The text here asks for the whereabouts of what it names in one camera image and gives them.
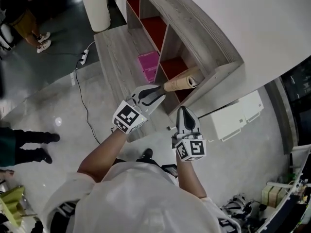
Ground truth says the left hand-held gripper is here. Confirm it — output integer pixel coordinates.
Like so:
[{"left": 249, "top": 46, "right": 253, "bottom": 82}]
[{"left": 111, "top": 84, "right": 167, "bottom": 135}]

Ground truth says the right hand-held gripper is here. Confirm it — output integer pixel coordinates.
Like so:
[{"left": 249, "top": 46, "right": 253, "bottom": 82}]
[{"left": 171, "top": 105, "right": 207, "bottom": 163}]

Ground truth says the beige curled book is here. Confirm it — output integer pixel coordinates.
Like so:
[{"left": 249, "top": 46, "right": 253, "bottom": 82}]
[{"left": 163, "top": 66, "right": 203, "bottom": 93}]

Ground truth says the grey wooden shelf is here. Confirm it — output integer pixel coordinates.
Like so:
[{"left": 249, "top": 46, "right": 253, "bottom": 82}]
[{"left": 93, "top": 0, "right": 245, "bottom": 143}]

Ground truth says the person's left forearm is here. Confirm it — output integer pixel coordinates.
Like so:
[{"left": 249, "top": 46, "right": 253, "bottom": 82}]
[{"left": 77, "top": 128, "right": 127, "bottom": 183}]

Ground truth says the person's right forearm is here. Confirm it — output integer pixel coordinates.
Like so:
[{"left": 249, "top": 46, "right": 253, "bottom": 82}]
[{"left": 175, "top": 157, "right": 207, "bottom": 199}]

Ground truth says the pink book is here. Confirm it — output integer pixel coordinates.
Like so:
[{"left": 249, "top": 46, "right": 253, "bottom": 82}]
[{"left": 137, "top": 50, "right": 160, "bottom": 83}]

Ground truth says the white storage box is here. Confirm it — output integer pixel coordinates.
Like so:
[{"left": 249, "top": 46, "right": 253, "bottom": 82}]
[
  {"left": 206, "top": 100, "right": 247, "bottom": 142},
  {"left": 239, "top": 90, "right": 265, "bottom": 123}
]

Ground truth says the person's black shoe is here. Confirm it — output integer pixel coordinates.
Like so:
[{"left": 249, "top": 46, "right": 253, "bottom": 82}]
[{"left": 136, "top": 148, "right": 154, "bottom": 162}]

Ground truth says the black waist device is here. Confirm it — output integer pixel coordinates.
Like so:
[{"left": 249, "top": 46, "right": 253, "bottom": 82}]
[{"left": 161, "top": 164, "right": 178, "bottom": 178}]

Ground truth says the white power strip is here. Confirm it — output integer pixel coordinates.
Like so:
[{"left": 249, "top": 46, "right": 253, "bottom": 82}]
[{"left": 79, "top": 48, "right": 90, "bottom": 66}]

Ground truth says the person's white shirt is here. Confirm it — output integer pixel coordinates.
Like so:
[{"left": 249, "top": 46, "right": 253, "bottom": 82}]
[{"left": 42, "top": 160, "right": 242, "bottom": 233}]

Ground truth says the white cylindrical bin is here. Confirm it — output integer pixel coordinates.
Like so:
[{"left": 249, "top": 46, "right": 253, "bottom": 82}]
[{"left": 73, "top": 0, "right": 112, "bottom": 33}]

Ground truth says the cardboard box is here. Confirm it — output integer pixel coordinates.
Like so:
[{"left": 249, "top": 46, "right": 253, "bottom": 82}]
[{"left": 261, "top": 182, "right": 290, "bottom": 209}]

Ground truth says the white desk with dark top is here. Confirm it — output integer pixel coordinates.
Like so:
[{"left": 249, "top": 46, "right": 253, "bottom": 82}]
[{"left": 252, "top": 144, "right": 311, "bottom": 233}]

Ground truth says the white rounded device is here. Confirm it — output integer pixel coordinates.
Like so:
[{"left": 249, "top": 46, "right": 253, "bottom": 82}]
[{"left": 0, "top": 23, "right": 15, "bottom": 50}]

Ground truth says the yellow-green bag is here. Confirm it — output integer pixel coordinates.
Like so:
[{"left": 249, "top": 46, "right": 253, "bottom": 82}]
[{"left": 0, "top": 185, "right": 26, "bottom": 228}]

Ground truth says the black cable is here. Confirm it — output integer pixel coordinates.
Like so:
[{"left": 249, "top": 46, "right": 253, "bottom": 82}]
[{"left": 72, "top": 61, "right": 102, "bottom": 146}]

